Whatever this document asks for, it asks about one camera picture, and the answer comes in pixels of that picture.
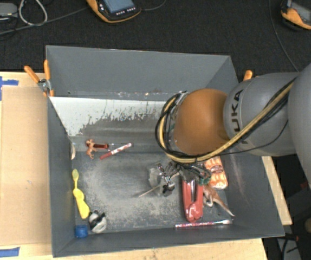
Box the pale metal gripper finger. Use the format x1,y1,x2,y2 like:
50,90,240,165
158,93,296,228
157,163,173,175
163,173,177,187

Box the small black clip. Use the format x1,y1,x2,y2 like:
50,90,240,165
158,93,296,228
162,183,176,197

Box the clear plastic piece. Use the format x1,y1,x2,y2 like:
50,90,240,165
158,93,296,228
147,166,170,190

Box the thin wooden stick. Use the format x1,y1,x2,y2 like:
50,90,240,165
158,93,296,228
138,172,181,198

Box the red stapler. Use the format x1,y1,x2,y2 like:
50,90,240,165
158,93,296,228
182,179,205,223

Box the orange snack packet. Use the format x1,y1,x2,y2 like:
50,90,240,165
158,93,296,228
203,155,230,191

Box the brown toy dinosaur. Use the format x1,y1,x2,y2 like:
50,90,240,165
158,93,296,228
202,184,236,218

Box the grey metal bin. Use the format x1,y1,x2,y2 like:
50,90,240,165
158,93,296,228
45,45,286,258

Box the red and white pen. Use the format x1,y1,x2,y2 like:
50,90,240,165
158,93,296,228
99,142,133,160

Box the pink patterned pen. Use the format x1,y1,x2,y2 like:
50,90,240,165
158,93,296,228
174,219,231,229

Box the orange toy animal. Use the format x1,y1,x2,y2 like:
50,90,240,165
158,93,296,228
85,139,98,160

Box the black and white ball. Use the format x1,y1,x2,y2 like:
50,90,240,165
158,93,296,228
88,210,108,234

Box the yellow toothbrush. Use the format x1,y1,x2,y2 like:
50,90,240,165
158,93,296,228
72,168,91,220

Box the blue bottle cap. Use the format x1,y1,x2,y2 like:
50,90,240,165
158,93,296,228
74,224,89,239

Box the brown cardboard board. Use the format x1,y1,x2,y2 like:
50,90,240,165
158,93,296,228
0,85,54,248

